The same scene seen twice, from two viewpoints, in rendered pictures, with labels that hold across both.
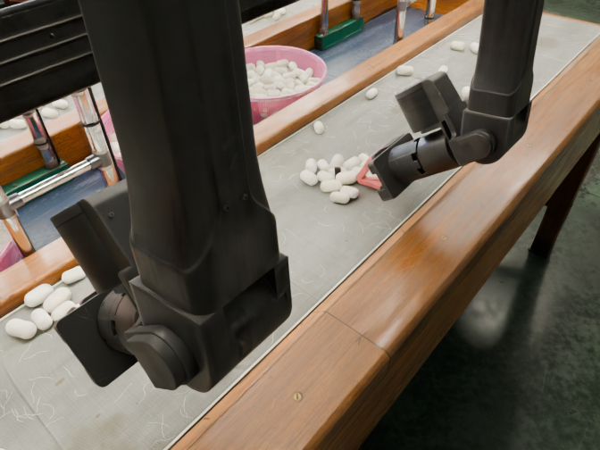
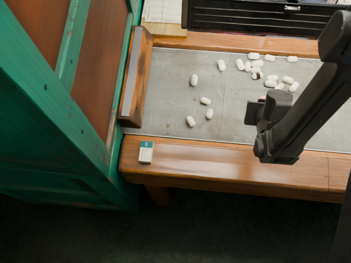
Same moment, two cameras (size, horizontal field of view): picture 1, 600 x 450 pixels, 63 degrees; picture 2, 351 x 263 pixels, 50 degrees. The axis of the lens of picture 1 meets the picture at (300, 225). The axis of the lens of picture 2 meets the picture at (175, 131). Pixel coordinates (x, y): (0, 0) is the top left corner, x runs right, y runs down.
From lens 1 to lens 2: 0.57 m
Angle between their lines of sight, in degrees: 40
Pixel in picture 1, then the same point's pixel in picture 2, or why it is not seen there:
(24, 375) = (229, 81)
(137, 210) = (277, 127)
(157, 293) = (268, 140)
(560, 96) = not seen: outside the picture
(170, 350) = (260, 151)
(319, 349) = (311, 165)
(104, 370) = (248, 121)
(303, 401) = (289, 173)
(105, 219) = (275, 109)
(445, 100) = not seen: outside the picture
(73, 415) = (232, 108)
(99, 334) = (255, 112)
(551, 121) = not seen: outside the picture
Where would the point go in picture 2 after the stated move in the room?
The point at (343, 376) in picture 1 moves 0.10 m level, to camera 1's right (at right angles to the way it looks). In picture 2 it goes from (307, 180) to (333, 210)
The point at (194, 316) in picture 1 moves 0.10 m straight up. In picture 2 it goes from (268, 152) to (280, 137)
